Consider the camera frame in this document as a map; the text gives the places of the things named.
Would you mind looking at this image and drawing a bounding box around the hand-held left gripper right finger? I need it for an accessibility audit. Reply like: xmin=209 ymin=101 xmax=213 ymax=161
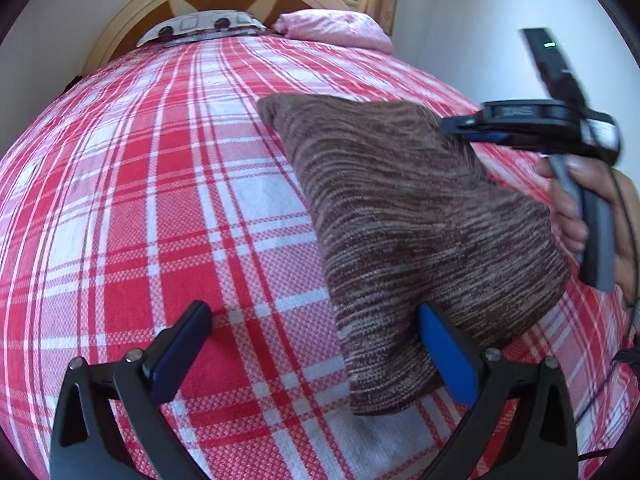
xmin=416 ymin=302 xmax=581 ymax=480

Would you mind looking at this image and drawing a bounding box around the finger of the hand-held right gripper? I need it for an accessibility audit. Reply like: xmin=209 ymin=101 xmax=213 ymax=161
xmin=440 ymin=116 xmax=507 ymax=144

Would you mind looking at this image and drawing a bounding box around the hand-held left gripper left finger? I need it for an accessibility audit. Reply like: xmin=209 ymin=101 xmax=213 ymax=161
xmin=49 ymin=300 xmax=213 ymax=480

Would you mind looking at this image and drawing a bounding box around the brown knitted sweater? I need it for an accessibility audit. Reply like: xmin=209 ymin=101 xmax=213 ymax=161
xmin=257 ymin=92 xmax=571 ymax=416

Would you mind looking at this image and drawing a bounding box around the pink pillow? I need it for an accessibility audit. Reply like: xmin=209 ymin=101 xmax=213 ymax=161
xmin=272 ymin=9 xmax=396 ymax=55

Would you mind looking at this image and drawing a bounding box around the red plaid bed blanket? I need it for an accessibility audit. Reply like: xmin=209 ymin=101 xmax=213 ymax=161
xmin=0 ymin=27 xmax=640 ymax=480

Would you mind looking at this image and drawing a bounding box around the grey patterned pillow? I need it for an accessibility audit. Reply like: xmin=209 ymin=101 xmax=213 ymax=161
xmin=136 ymin=9 xmax=268 ymax=48

